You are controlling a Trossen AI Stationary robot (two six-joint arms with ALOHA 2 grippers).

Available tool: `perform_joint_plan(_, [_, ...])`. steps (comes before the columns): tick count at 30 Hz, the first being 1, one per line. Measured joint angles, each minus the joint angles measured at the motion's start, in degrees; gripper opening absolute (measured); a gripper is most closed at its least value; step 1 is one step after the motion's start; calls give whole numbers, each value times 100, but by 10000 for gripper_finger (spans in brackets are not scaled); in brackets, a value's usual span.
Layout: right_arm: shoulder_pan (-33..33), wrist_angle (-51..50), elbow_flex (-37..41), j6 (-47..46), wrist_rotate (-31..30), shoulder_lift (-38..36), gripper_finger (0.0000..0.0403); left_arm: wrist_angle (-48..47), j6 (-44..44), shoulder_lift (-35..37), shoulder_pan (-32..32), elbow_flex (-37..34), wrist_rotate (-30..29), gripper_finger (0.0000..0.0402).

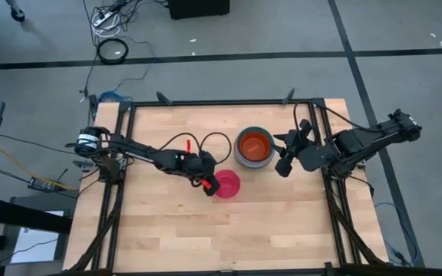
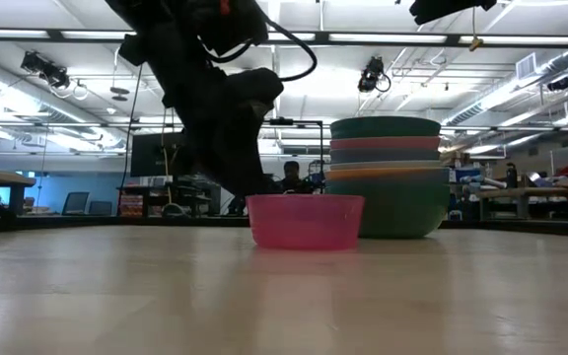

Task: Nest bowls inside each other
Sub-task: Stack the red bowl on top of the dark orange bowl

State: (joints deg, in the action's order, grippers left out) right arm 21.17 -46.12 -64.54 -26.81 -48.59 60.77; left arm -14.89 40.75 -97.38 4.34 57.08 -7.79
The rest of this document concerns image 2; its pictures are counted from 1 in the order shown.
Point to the black distant rig frame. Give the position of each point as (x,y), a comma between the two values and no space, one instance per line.
(308,123)

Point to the orange plastic bowl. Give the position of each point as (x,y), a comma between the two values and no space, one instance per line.
(387,173)

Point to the large green plastic bowl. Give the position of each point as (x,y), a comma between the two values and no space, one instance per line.
(392,212)

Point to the dark drink bottle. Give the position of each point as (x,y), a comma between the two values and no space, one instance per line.
(511,175)

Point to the black computer monitor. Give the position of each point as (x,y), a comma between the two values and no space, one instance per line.
(151,155)

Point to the wooden desk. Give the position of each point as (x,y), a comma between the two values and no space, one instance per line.
(525,193)

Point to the grey office chair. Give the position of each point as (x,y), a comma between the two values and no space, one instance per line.
(75,203)
(100,207)

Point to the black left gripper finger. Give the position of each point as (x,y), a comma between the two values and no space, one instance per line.
(259,167)
(215,167)

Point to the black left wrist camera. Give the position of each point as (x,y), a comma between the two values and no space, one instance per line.
(230,24)

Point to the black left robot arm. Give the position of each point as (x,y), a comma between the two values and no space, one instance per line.
(161,34)

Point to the small magenta translucent bowl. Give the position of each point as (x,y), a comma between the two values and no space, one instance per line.
(304,222)

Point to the black ceiling mounted camera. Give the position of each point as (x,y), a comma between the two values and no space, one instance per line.
(373,74)
(46,70)

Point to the black overhead frame beam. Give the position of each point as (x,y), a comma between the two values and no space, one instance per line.
(412,37)

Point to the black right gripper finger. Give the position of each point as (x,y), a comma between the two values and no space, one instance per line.
(424,14)

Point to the yellow hanging tag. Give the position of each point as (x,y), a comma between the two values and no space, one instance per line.
(475,44)

